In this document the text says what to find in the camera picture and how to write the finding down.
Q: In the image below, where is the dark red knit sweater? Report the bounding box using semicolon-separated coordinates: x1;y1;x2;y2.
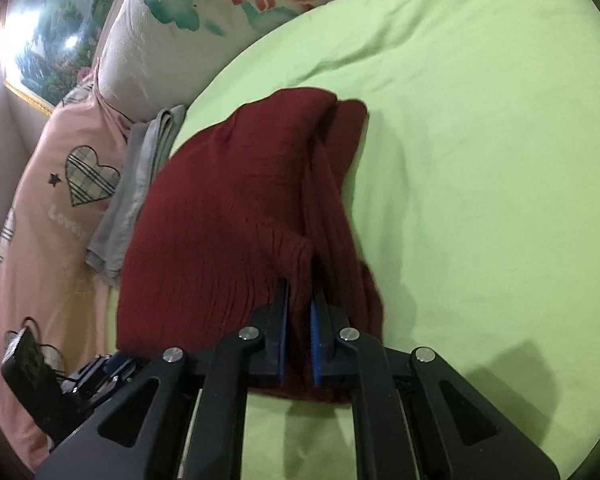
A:
116;88;384;403

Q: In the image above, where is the pink pillow with plaid hearts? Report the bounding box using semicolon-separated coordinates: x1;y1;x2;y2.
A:
0;86;131;469

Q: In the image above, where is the light green bed sheet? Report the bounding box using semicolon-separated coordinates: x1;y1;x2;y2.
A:
99;0;600;479

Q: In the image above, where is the grey folded garment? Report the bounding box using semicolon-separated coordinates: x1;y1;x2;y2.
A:
85;105;186;288

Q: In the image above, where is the white floral quilt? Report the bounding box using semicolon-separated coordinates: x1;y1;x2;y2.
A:
97;0;332;122

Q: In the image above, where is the gold framed landscape painting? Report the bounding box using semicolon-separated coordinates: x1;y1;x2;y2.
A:
0;0;116;114

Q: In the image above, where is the thin black cable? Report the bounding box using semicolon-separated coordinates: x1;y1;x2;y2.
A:
21;316;84;386

